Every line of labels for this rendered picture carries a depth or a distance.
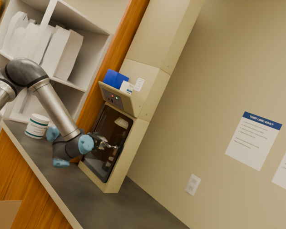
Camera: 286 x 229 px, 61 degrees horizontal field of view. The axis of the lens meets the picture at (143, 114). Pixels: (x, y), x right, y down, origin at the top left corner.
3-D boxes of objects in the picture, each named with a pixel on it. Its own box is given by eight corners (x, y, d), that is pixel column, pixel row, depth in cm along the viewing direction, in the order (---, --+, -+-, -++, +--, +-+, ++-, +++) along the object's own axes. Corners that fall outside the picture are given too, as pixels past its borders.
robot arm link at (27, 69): (38, 45, 100) (100, 143, 109) (22, 57, 105) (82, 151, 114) (17, 49, 90) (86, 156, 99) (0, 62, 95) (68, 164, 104)
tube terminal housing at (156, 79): (105, 168, 178) (148, 72, 173) (133, 193, 156) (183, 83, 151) (77, 166, 159) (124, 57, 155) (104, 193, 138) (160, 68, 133)
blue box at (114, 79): (114, 87, 153) (120, 74, 153) (123, 92, 146) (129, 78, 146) (102, 82, 146) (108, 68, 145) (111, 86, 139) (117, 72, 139)
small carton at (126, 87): (124, 92, 142) (128, 82, 141) (130, 95, 139) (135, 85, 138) (119, 90, 137) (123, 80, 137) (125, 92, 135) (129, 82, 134)
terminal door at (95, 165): (80, 159, 158) (105, 103, 156) (105, 184, 137) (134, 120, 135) (79, 159, 158) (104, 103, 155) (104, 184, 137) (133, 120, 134)
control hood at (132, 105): (106, 100, 157) (111, 86, 156) (137, 118, 135) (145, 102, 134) (91, 95, 148) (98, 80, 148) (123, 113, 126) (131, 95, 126)
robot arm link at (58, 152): (65, 161, 103) (64, 137, 108) (48, 168, 108) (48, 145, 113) (79, 163, 109) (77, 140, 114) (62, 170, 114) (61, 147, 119)
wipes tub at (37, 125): (38, 133, 189) (46, 116, 188) (45, 140, 180) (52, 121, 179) (22, 130, 179) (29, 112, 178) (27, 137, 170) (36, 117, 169)
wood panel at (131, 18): (114, 165, 194) (187, 1, 186) (116, 166, 192) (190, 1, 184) (60, 158, 158) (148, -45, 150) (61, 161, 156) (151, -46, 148)
